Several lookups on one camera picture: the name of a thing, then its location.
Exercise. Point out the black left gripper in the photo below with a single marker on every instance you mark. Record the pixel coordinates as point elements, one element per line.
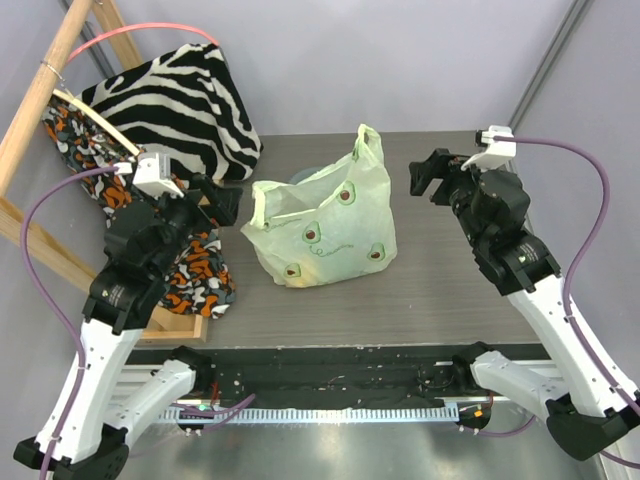
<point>205,201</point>

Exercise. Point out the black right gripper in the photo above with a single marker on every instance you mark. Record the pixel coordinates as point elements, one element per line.
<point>442,181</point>

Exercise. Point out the light green plastic bag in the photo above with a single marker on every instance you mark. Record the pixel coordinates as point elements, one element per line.
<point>336,225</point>

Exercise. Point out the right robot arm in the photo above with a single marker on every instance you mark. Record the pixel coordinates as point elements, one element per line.
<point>592,405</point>

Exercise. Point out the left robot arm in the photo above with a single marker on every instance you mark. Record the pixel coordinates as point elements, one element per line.
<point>85,437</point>

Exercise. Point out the light blue plate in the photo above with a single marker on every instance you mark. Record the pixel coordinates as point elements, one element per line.
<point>304,174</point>

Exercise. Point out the orange camouflage cloth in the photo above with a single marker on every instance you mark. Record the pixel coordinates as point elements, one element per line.
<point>160,252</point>

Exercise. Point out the zebra pattern cloth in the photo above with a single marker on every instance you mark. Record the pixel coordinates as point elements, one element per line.
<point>183,104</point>

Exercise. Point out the cream hanger hoop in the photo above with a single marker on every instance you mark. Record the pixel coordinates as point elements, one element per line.
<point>98,119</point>

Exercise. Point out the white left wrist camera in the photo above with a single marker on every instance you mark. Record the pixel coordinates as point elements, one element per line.
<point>151,174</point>

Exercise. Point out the wooden clothes rack frame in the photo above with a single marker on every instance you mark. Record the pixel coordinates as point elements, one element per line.
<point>66,238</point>

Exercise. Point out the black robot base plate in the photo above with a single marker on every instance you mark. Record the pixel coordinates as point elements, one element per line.
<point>335,378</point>

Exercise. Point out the slotted cable duct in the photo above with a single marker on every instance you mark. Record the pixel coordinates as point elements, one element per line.
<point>254,416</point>

